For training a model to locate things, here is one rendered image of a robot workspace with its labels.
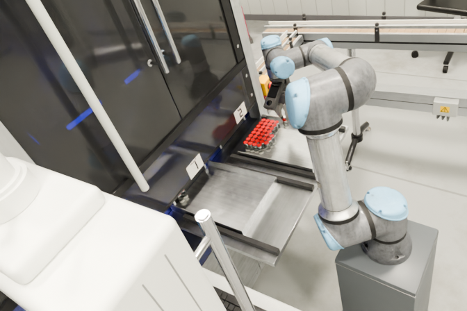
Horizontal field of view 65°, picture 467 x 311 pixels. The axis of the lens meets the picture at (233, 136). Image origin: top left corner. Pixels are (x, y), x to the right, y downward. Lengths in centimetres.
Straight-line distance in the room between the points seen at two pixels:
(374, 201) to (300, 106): 40
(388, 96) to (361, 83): 149
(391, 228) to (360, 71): 48
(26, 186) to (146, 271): 22
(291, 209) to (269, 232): 12
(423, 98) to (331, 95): 150
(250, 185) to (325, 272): 92
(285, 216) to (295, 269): 94
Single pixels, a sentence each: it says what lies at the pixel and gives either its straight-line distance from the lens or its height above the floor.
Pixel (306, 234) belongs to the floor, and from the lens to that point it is 234.
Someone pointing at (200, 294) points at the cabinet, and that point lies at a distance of 62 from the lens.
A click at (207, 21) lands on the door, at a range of 139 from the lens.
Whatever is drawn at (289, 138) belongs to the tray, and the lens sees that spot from 160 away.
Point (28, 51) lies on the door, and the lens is 97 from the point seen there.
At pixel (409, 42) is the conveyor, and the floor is 89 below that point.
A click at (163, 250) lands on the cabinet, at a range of 51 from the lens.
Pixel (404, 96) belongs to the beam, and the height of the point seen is 52.
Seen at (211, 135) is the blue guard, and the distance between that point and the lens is 144.
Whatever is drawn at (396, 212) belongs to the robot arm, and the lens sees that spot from 113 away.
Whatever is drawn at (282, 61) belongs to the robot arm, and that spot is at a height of 132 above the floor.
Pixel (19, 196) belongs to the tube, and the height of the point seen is 161.
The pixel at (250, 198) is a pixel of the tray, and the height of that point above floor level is 88.
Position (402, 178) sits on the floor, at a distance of 261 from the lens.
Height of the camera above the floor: 190
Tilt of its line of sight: 37 degrees down
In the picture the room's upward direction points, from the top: 19 degrees counter-clockwise
